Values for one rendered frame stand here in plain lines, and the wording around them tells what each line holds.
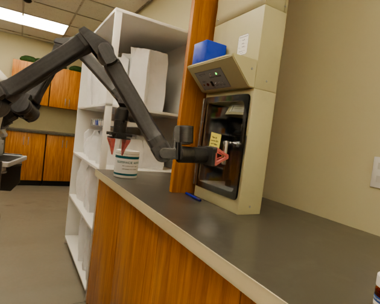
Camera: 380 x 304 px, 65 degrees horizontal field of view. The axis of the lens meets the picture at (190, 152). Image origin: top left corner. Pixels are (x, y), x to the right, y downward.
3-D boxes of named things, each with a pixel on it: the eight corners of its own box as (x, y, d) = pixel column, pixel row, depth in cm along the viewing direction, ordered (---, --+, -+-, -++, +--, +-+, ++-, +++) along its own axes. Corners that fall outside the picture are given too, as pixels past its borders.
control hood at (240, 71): (205, 93, 136) (209, 71, 135) (254, 87, 108) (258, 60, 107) (184, 88, 130) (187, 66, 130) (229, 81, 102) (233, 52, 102)
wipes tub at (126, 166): (132, 175, 176) (135, 149, 175) (140, 179, 165) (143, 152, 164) (110, 174, 169) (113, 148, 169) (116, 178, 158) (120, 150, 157)
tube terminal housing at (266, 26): (236, 195, 151) (256, 41, 147) (285, 213, 123) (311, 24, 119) (193, 195, 138) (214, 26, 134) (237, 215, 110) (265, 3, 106)
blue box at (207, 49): (210, 70, 133) (213, 49, 132) (224, 67, 124) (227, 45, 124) (191, 65, 128) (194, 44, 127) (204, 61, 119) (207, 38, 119)
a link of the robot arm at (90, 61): (74, 55, 149) (66, 40, 139) (84, 49, 150) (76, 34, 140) (126, 113, 138) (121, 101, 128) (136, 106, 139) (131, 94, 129)
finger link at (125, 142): (128, 156, 132) (131, 135, 132) (113, 155, 129) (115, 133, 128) (124, 154, 138) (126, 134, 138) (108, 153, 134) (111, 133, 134)
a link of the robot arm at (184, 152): (172, 162, 104) (180, 162, 99) (172, 142, 104) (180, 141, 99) (189, 163, 107) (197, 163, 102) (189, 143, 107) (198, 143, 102)
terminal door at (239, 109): (195, 184, 137) (205, 98, 135) (236, 201, 111) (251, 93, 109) (193, 184, 137) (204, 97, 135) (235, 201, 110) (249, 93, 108)
